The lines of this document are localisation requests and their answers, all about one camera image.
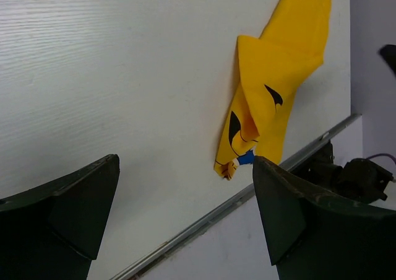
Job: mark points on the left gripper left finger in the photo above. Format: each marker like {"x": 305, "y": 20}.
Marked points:
{"x": 54, "y": 231}

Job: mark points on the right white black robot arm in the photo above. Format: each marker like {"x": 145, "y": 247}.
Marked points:
{"x": 388, "y": 54}

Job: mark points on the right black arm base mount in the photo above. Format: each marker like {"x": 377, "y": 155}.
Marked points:
{"x": 359, "y": 179}

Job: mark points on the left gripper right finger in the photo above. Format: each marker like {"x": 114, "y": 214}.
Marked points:
{"x": 313, "y": 233}

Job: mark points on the yellow printed cloth napkin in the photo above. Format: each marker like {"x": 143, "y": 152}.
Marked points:
{"x": 271, "y": 69}

